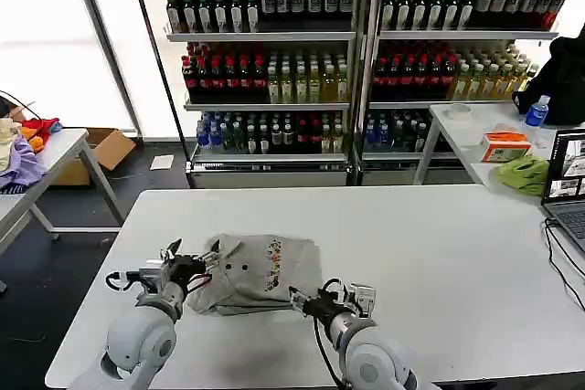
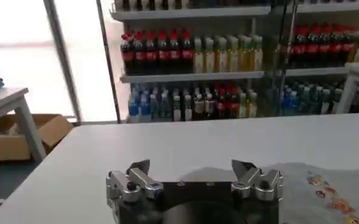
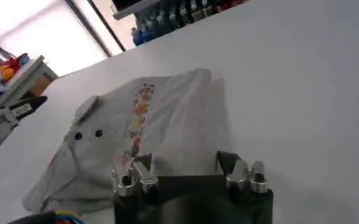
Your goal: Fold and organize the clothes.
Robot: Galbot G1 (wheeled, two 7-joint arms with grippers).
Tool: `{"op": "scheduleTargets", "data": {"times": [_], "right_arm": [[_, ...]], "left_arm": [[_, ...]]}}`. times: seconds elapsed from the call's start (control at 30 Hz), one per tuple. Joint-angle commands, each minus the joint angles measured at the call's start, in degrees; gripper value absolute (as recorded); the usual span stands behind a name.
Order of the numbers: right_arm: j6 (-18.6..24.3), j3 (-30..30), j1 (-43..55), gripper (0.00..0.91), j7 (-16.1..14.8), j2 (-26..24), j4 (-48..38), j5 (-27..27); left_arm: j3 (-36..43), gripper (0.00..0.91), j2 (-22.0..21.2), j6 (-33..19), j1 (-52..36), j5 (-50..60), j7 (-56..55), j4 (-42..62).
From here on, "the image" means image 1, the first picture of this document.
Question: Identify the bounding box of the white side table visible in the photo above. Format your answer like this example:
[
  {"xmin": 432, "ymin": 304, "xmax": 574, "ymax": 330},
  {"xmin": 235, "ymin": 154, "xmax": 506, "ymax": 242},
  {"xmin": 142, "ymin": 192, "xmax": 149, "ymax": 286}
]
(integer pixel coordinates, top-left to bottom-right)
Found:
[{"xmin": 414, "ymin": 101, "xmax": 585, "ymax": 203}]

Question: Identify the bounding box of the laptop computer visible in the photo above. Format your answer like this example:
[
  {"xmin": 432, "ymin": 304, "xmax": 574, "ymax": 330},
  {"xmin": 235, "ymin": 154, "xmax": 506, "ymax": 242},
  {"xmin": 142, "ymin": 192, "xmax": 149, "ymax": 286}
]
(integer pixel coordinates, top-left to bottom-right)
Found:
[{"xmin": 541, "ymin": 127, "xmax": 585, "ymax": 258}]

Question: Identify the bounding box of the shelf rack with bottles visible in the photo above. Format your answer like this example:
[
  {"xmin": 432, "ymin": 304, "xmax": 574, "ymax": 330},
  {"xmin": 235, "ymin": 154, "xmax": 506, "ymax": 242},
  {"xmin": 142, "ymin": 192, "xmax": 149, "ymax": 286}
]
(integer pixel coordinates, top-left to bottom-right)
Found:
[
  {"xmin": 163, "ymin": 0, "xmax": 363, "ymax": 188},
  {"xmin": 360, "ymin": 0, "xmax": 568, "ymax": 186}
]

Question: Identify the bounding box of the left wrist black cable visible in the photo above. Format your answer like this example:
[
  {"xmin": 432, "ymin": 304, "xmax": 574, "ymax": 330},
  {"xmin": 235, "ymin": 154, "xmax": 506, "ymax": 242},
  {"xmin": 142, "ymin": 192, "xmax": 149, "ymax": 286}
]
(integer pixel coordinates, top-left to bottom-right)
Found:
[{"xmin": 105, "ymin": 269, "xmax": 144, "ymax": 292}]

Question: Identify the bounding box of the blue water bottle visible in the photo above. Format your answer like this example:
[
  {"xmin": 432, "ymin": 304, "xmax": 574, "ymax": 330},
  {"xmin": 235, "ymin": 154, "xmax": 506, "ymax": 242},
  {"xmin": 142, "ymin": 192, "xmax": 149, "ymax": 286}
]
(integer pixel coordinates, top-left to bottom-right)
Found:
[{"xmin": 525, "ymin": 94, "xmax": 551, "ymax": 132}]

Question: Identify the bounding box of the orange tissue box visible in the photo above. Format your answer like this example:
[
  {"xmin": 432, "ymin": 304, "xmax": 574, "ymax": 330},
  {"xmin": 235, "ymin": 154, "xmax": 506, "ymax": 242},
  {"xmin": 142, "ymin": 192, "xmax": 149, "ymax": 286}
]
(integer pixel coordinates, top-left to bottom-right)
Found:
[{"xmin": 480, "ymin": 130, "xmax": 534, "ymax": 163}]

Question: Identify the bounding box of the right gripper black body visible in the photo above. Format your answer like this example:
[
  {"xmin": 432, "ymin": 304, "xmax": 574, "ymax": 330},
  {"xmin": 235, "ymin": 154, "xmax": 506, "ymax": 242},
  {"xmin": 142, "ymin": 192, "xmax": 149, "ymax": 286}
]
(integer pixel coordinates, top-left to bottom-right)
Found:
[{"xmin": 303, "ymin": 295, "xmax": 345, "ymax": 323}]

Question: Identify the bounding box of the red cloth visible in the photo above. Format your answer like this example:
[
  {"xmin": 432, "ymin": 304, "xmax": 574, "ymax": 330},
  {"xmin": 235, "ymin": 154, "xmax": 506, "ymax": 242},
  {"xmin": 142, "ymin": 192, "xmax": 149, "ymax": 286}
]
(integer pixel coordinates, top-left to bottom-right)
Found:
[{"xmin": 20, "ymin": 116, "xmax": 61, "ymax": 154}]

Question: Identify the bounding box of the black backpack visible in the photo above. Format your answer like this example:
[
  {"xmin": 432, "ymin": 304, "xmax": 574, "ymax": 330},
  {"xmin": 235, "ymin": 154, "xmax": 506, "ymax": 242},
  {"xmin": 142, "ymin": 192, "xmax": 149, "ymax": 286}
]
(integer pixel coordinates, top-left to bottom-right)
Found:
[{"xmin": 511, "ymin": 36, "xmax": 585, "ymax": 126}]

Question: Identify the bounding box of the cream cloth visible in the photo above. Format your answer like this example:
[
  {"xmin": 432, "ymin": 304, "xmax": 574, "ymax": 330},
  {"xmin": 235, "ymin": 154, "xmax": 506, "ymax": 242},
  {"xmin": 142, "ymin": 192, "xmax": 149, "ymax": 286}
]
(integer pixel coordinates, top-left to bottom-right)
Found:
[{"xmin": 0, "ymin": 117, "xmax": 23, "ymax": 173}]

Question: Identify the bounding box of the black laptop cable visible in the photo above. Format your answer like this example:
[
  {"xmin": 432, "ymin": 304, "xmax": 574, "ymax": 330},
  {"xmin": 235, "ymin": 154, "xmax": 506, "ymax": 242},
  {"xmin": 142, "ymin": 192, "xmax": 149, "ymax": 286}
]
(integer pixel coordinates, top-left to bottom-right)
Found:
[
  {"xmin": 553, "ymin": 227, "xmax": 585, "ymax": 258},
  {"xmin": 543, "ymin": 218, "xmax": 585, "ymax": 313}
]

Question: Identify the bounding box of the grey shirt with colourful print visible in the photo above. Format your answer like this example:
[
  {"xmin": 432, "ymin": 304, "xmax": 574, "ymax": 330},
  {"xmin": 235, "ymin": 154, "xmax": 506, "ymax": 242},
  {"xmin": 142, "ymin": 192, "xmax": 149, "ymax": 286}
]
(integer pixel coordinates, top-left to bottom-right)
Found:
[{"xmin": 186, "ymin": 233, "xmax": 322, "ymax": 317}]

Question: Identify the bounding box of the white paper sheet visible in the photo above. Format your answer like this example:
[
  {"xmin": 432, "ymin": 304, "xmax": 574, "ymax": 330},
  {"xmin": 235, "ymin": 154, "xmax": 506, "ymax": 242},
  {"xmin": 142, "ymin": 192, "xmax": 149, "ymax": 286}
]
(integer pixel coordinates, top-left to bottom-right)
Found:
[{"xmin": 149, "ymin": 154, "xmax": 176, "ymax": 172}]

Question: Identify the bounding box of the grey window frame post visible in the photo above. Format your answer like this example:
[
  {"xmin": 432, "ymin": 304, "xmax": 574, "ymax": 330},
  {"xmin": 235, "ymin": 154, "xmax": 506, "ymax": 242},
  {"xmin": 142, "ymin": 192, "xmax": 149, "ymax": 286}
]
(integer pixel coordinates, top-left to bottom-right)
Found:
[{"xmin": 65, "ymin": 0, "xmax": 144, "ymax": 138}]

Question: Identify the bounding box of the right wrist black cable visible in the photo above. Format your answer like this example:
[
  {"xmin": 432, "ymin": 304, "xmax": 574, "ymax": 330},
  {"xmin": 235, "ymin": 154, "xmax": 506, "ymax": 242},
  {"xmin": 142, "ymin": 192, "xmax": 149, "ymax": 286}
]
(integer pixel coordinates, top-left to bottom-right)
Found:
[{"xmin": 312, "ymin": 315, "xmax": 349, "ymax": 387}]

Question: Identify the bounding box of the grey table with clothes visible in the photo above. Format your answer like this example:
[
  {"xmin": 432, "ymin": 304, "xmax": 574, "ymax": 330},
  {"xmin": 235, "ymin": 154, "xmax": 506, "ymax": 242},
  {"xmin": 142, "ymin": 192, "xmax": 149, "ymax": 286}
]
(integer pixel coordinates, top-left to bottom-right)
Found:
[{"xmin": 0, "ymin": 127, "xmax": 125, "ymax": 255}]

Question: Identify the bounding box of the dark window frame post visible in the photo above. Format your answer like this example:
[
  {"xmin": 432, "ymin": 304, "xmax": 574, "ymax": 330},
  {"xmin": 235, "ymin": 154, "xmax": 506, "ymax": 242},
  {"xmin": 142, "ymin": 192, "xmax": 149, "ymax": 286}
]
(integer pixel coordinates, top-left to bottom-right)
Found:
[{"xmin": 125, "ymin": 0, "xmax": 192, "ymax": 179}]

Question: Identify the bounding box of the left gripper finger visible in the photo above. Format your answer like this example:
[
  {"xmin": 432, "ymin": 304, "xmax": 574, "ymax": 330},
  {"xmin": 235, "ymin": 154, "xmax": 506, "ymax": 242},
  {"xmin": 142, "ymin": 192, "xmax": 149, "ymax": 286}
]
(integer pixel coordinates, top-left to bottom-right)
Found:
[
  {"xmin": 200, "ymin": 247, "xmax": 223, "ymax": 273},
  {"xmin": 158, "ymin": 238, "xmax": 184, "ymax": 265}
]

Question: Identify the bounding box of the brown cardboard box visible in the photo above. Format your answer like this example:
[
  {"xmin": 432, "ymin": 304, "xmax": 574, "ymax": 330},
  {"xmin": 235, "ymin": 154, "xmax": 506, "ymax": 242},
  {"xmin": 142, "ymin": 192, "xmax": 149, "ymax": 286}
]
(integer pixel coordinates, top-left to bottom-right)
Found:
[{"xmin": 48, "ymin": 127, "xmax": 138, "ymax": 187}]

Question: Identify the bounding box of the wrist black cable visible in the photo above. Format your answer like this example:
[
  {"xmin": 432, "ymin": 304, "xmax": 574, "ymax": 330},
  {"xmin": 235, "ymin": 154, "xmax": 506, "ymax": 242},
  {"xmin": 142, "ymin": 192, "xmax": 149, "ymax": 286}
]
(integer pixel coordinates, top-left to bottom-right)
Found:
[
  {"xmin": 312, "ymin": 315, "xmax": 349, "ymax": 387},
  {"xmin": 105, "ymin": 269, "xmax": 144, "ymax": 292}
]

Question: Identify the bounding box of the purple cloth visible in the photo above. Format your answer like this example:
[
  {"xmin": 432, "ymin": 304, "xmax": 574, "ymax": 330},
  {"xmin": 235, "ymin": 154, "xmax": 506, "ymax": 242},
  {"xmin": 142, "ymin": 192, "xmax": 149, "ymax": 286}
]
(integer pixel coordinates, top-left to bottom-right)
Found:
[{"xmin": 0, "ymin": 136, "xmax": 49, "ymax": 195}]

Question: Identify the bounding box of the green cloth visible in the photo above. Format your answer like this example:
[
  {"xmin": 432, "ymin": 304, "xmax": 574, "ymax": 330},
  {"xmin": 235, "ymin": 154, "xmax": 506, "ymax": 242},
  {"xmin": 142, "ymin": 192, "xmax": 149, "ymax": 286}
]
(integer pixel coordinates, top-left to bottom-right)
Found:
[{"xmin": 494, "ymin": 154, "xmax": 550, "ymax": 197}]

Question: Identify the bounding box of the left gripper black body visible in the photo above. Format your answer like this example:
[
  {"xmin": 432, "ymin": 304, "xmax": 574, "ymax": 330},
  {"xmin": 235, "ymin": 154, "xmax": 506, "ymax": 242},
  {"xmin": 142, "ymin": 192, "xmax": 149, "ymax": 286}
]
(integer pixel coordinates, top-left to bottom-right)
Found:
[{"xmin": 168, "ymin": 253, "xmax": 206, "ymax": 293}]

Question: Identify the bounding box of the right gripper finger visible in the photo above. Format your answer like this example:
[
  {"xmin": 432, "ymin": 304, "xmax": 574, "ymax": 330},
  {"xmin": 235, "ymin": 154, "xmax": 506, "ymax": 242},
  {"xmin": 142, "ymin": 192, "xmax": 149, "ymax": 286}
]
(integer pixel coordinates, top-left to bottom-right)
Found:
[
  {"xmin": 288, "ymin": 286, "xmax": 309, "ymax": 314},
  {"xmin": 319, "ymin": 278, "xmax": 348, "ymax": 304}
]

